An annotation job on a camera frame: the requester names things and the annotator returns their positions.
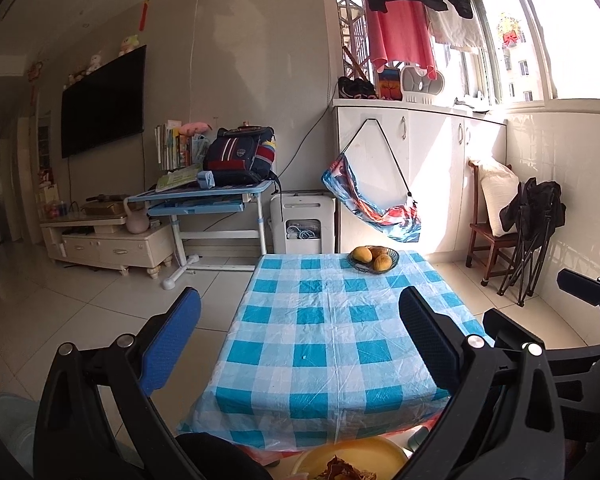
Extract dark blue backpack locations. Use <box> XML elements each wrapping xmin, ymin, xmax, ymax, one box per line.
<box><xmin>202</xmin><ymin>126</ymin><xmax>281</xmax><ymax>187</ymax></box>

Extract cream television cabinet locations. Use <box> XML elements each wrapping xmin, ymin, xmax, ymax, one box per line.
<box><xmin>40</xmin><ymin>212</ymin><xmax>176</xmax><ymax>281</ymax></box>

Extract red hanging garment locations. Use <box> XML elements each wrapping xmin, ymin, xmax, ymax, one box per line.
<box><xmin>366</xmin><ymin>0</ymin><xmax>438</xmax><ymax>81</ymax></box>

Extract black television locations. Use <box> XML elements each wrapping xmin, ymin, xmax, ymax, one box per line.
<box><xmin>61</xmin><ymin>45</ymin><xmax>147</xmax><ymax>159</ymax></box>

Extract dark fruit bowl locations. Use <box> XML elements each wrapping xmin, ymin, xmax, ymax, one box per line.
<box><xmin>347</xmin><ymin>246</ymin><xmax>400</xmax><ymax>275</ymax></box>

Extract blue study desk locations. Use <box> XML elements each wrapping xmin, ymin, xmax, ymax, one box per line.
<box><xmin>125</xmin><ymin>180</ymin><xmax>283</xmax><ymax>291</ymax></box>

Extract person's dark trousers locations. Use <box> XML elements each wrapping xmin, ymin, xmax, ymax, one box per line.
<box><xmin>174</xmin><ymin>432</ymin><xmax>276</xmax><ymax>480</ymax></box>

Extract colourful box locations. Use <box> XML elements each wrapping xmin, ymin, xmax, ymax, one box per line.
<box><xmin>377</xmin><ymin>67</ymin><xmax>403</xmax><ymax>101</ymax></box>

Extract pale hanging garment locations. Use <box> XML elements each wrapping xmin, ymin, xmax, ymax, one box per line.
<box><xmin>426</xmin><ymin>7</ymin><xmax>486</xmax><ymax>51</ymax></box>

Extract white pillow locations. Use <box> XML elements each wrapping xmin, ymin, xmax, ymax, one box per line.
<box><xmin>472</xmin><ymin>157</ymin><xmax>521</xmax><ymax>238</ymax></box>

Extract pink plush toy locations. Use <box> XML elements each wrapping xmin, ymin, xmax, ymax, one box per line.
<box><xmin>177</xmin><ymin>120</ymin><xmax>213</xmax><ymax>137</ymax></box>

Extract colourful hanging bag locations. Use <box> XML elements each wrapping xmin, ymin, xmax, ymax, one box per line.
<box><xmin>321</xmin><ymin>118</ymin><xmax>423</xmax><ymax>245</ymax></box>

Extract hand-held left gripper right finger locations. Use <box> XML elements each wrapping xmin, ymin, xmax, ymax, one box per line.
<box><xmin>399</xmin><ymin>286</ymin><xmax>566</xmax><ymax>480</ymax></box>

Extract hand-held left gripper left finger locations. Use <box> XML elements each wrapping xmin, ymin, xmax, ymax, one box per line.
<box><xmin>32</xmin><ymin>287</ymin><xmax>203</xmax><ymax>480</ymax></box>

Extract black shoes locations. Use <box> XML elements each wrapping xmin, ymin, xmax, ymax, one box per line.
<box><xmin>337</xmin><ymin>76</ymin><xmax>378</xmax><ymax>100</ymax></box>

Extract white plastic seat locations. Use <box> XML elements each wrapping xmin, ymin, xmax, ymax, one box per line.
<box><xmin>400</xmin><ymin>64</ymin><xmax>446</xmax><ymax>103</ymax></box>

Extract blue checked tablecloth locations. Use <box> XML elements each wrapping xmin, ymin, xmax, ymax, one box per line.
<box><xmin>177</xmin><ymin>250</ymin><xmax>453</xmax><ymax>451</ymax></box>

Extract folded black chair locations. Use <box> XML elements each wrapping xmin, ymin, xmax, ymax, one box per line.
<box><xmin>497</xmin><ymin>177</ymin><xmax>567</xmax><ymax>307</ymax></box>

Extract pink kettlebell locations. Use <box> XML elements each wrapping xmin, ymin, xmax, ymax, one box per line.
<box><xmin>124</xmin><ymin>197</ymin><xmax>151</xmax><ymax>234</ymax></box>

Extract green booklet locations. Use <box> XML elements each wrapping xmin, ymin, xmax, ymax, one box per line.
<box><xmin>155</xmin><ymin>164</ymin><xmax>203</xmax><ymax>193</ymax></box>

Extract row of books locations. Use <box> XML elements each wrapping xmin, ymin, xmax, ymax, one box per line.
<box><xmin>154</xmin><ymin>120</ymin><xmax>208</xmax><ymax>171</ymax></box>

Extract brown tray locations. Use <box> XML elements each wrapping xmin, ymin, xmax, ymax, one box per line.
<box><xmin>82</xmin><ymin>195</ymin><xmax>128</xmax><ymax>216</ymax></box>

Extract white cabinet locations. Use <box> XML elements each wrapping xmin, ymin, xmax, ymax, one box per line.
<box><xmin>331</xmin><ymin>98</ymin><xmax>508</xmax><ymax>261</ymax></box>

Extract window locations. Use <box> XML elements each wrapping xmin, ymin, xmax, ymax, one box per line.
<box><xmin>467</xmin><ymin>0</ymin><xmax>600</xmax><ymax>111</ymax></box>

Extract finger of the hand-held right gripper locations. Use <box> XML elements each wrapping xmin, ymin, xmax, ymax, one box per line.
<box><xmin>557</xmin><ymin>268</ymin><xmax>600</xmax><ymax>341</ymax></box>
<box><xmin>482</xmin><ymin>309</ymin><xmax>600</xmax><ymax>358</ymax></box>

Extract white floor appliance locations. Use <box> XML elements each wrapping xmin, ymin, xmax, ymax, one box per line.
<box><xmin>270</xmin><ymin>190</ymin><xmax>337</xmax><ymax>256</ymax></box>

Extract wooden chair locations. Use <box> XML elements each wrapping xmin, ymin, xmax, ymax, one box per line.
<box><xmin>467</xmin><ymin>159</ymin><xmax>521</xmax><ymax>286</ymax></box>

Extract red window ornament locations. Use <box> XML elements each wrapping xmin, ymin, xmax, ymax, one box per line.
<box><xmin>497</xmin><ymin>12</ymin><xmax>523</xmax><ymax>51</ymax></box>

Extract yellow bin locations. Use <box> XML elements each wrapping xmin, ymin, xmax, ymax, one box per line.
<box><xmin>291</xmin><ymin>435</ymin><xmax>410</xmax><ymax>480</ymax></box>

